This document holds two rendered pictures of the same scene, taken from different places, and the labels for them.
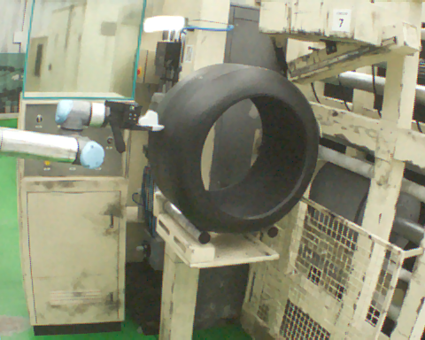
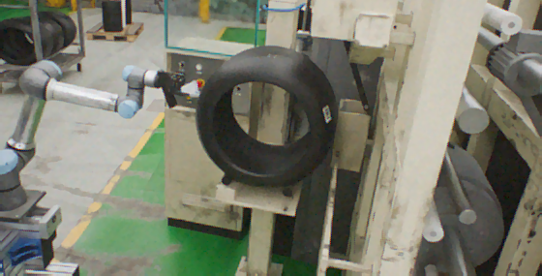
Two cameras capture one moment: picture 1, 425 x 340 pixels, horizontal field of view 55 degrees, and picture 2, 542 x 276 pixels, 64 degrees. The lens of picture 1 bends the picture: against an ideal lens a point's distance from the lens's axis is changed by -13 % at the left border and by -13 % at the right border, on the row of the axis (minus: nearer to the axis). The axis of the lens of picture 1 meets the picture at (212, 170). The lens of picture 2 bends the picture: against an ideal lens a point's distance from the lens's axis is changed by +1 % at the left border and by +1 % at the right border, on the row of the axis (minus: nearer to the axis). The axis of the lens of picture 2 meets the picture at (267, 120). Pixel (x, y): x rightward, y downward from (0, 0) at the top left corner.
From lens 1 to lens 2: 1.21 m
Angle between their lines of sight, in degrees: 36
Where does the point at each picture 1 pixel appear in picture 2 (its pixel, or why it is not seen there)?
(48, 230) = (185, 147)
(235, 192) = (288, 150)
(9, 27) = not seen: outside the picture
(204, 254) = (225, 193)
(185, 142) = (199, 109)
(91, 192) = not seen: hidden behind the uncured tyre
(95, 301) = (218, 208)
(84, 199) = not seen: hidden behind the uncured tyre
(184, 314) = (261, 239)
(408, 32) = (371, 25)
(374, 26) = (344, 18)
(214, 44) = (283, 23)
